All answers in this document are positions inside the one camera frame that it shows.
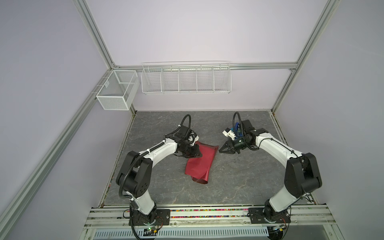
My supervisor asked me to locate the dark red wrapping paper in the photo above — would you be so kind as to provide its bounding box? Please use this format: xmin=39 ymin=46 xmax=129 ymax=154
xmin=185 ymin=141 xmax=219 ymax=185

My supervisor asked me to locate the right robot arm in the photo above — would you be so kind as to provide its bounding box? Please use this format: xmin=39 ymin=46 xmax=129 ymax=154
xmin=219 ymin=112 xmax=323 ymax=223

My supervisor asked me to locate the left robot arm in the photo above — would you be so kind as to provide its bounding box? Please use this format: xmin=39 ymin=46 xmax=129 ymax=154
xmin=116 ymin=114 xmax=202 ymax=223

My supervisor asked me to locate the blue tape dispenser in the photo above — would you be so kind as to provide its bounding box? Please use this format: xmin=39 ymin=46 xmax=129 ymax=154
xmin=232 ymin=122 xmax=243 ymax=138

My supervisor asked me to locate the small white mesh basket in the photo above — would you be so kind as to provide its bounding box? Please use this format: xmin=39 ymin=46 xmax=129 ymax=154
xmin=96 ymin=70 xmax=140 ymax=111

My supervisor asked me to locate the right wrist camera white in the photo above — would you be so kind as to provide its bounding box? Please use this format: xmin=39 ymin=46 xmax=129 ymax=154
xmin=223 ymin=128 xmax=237 ymax=140

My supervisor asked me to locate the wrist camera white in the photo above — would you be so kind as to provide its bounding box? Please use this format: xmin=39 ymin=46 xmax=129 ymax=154
xmin=223 ymin=128 xmax=237 ymax=140
xmin=188 ymin=133 xmax=199 ymax=145

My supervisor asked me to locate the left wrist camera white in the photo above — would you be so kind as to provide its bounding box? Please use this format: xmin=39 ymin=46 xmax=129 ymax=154
xmin=188 ymin=133 xmax=199 ymax=145

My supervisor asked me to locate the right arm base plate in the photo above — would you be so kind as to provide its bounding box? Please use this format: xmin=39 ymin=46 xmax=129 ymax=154
xmin=247 ymin=208 xmax=291 ymax=224

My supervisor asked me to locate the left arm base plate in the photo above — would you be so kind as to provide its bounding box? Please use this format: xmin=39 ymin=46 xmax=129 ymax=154
xmin=130 ymin=209 xmax=171 ymax=226

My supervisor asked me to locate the long white wire basket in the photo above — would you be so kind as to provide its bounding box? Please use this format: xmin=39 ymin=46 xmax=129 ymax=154
xmin=142 ymin=61 xmax=232 ymax=94

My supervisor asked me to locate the white slotted cable duct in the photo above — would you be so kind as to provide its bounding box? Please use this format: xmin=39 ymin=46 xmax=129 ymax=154
xmin=93 ymin=226 xmax=269 ymax=240

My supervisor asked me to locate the aluminium front rail frame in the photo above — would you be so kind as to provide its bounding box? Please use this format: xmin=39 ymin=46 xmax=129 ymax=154
xmin=80 ymin=205 xmax=344 ymax=240

